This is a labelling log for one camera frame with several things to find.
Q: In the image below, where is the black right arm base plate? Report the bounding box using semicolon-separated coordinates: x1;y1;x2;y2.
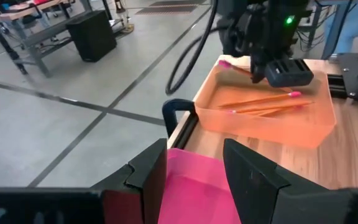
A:
327;52;358;103

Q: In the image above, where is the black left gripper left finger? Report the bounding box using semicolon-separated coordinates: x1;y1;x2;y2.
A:
91;138;168;224

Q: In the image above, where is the black floor speaker box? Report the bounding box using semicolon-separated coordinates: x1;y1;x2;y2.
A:
65;9;117;63

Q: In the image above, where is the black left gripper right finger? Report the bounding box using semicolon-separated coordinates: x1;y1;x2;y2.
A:
223;138;354;224

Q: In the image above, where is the black table clamp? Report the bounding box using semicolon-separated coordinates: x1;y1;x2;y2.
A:
162;98;198;138

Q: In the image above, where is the person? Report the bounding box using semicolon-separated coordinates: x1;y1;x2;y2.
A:
321;0;358;60

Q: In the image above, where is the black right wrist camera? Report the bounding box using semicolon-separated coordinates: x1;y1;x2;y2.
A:
264;58;315;88

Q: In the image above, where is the grey metal workbench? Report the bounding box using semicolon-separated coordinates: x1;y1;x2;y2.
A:
0;0;94;78

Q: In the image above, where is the pink plastic bin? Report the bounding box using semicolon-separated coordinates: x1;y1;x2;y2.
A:
157;147;242;224

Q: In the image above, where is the orange plastic bin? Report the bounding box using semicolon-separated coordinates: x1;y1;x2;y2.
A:
193;63;337;149

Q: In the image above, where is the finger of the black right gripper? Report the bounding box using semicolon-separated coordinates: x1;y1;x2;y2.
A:
259;57;269;82
249;57;260;84

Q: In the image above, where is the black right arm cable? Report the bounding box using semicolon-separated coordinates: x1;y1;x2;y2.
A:
165;0;219;96

